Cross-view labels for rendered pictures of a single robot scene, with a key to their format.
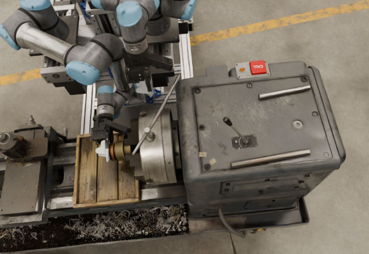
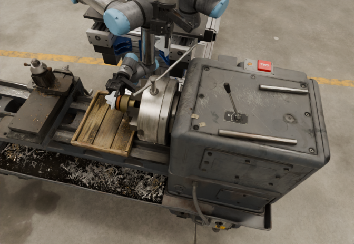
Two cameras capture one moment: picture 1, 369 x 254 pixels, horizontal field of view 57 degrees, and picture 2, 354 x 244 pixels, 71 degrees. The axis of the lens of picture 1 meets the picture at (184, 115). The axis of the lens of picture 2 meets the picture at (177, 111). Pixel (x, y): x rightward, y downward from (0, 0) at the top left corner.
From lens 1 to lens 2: 0.40 m
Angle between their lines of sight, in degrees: 9
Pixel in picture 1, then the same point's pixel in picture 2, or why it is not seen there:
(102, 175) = (105, 126)
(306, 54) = not seen: hidden behind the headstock
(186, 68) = not seen: hidden behind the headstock
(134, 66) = (159, 19)
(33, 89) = (82, 69)
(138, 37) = not seen: outside the picture
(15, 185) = (31, 108)
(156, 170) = (149, 123)
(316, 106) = (310, 108)
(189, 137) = (187, 100)
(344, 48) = (327, 109)
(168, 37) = (195, 32)
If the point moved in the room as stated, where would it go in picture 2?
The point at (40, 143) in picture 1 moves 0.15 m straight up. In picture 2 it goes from (65, 82) to (55, 61)
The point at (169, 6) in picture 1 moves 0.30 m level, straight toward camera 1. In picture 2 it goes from (203, 1) to (196, 39)
